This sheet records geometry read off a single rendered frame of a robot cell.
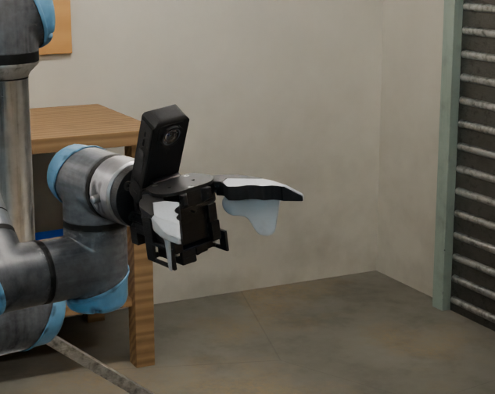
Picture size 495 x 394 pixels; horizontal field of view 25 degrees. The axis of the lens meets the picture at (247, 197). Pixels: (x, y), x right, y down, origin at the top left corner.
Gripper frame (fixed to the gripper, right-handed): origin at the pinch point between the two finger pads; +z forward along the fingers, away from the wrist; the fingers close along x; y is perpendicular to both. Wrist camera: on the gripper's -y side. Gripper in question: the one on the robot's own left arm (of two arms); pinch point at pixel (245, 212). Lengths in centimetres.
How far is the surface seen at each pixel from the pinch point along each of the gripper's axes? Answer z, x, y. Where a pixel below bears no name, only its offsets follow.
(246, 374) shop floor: -210, -142, 145
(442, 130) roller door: -220, -255, 86
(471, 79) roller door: -207, -258, 65
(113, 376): -174, -72, 106
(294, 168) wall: -282, -227, 105
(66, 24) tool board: -298, -139, 28
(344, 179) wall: -277, -251, 115
